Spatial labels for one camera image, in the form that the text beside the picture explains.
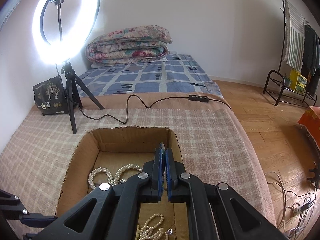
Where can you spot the black clothes rack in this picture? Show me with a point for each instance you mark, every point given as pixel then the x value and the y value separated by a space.
pixel 277 84

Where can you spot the black tripod stand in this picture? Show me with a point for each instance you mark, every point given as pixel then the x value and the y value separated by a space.
pixel 72 94

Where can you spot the blue patterned bed sheet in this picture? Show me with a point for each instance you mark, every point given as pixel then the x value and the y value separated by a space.
pixel 177 73

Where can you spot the orange gift box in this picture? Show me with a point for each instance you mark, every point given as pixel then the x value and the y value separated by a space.
pixel 310 122

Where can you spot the yellow box on rack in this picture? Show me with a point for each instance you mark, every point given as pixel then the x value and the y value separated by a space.
pixel 298 81

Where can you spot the open cardboard box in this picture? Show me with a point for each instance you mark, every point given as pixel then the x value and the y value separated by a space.
pixel 113 148

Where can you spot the white ring light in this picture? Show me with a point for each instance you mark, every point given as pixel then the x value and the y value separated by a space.
pixel 67 47

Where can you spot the dark hanging clothes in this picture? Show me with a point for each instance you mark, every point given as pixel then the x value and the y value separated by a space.
pixel 310 67

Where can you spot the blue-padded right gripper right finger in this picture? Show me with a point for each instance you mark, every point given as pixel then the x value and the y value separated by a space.
pixel 215 211

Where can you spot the striped hanging cloth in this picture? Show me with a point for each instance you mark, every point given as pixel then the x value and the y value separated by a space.
pixel 294 37

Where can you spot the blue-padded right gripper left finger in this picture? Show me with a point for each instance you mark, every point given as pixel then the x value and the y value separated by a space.
pixel 110 212

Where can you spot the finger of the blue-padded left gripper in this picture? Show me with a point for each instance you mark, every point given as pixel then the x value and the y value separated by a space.
pixel 33 220

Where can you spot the folded floral quilt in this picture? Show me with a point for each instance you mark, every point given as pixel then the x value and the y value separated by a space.
pixel 130 45

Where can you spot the black snack bag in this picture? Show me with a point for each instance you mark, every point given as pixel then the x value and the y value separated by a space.
pixel 50 97

